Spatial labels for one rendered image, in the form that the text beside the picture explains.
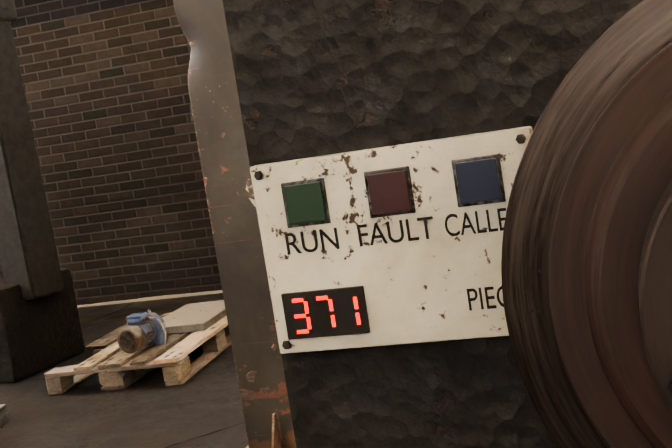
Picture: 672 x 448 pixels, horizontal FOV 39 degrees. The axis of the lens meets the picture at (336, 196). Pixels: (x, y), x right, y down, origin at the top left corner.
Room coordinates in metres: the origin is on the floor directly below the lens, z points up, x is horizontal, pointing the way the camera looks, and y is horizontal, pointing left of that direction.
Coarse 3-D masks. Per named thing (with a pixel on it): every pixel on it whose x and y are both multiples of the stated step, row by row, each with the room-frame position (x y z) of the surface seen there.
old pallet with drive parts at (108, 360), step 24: (168, 336) 5.40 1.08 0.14; (192, 336) 5.29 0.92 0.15; (216, 336) 5.36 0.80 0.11; (96, 360) 5.08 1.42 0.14; (120, 360) 4.98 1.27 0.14; (144, 360) 4.90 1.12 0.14; (168, 360) 4.85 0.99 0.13; (48, 384) 5.04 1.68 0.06; (72, 384) 5.13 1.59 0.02; (120, 384) 4.93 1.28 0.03; (168, 384) 4.86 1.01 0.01
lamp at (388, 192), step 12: (372, 180) 0.85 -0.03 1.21; (384, 180) 0.85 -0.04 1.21; (396, 180) 0.84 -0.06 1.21; (372, 192) 0.85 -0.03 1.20; (384, 192) 0.85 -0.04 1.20; (396, 192) 0.84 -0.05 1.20; (408, 192) 0.84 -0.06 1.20; (372, 204) 0.85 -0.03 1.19; (384, 204) 0.85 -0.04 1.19; (396, 204) 0.84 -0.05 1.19; (408, 204) 0.84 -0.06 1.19
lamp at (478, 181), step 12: (456, 168) 0.83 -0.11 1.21; (468, 168) 0.82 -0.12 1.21; (480, 168) 0.82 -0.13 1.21; (492, 168) 0.82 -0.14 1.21; (468, 180) 0.82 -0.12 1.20; (480, 180) 0.82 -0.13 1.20; (492, 180) 0.82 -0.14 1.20; (468, 192) 0.82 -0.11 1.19; (480, 192) 0.82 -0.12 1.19; (492, 192) 0.82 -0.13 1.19
